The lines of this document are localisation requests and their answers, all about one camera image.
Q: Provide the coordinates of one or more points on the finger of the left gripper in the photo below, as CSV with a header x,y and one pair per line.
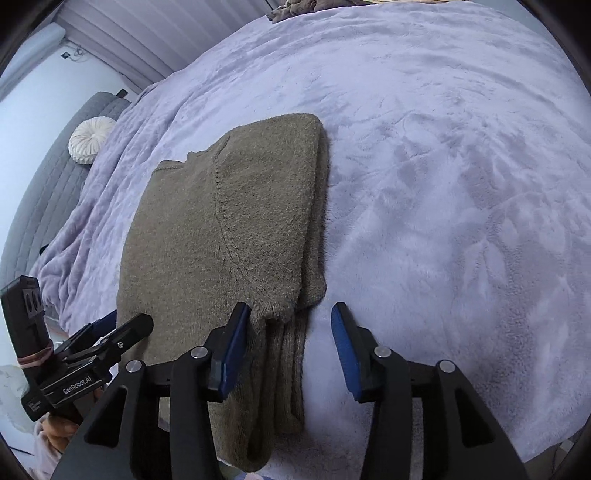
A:
x,y
118,341
88,335

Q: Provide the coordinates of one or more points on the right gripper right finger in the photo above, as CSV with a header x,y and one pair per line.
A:
x,y
462,438

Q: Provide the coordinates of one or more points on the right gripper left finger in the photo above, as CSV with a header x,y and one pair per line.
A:
x,y
153,421

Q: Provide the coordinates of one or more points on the olive brown knit sweater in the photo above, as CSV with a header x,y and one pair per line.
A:
x,y
241,221

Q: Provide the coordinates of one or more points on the striped cream and brown clothes pile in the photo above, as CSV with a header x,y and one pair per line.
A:
x,y
290,9

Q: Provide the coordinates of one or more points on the person left hand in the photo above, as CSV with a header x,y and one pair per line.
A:
x,y
58,432

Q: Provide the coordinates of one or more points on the grey quilted headboard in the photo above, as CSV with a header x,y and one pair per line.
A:
x,y
52,193

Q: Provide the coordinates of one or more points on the round white pleated cushion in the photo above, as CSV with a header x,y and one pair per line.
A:
x,y
88,138

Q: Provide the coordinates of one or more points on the lavender plush bed blanket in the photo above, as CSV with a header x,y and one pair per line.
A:
x,y
458,205

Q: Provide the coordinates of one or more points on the grey pleated curtain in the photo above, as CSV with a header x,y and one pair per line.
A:
x,y
147,40

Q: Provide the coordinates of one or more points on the white wall air conditioner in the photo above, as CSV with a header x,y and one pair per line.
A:
x,y
30,54

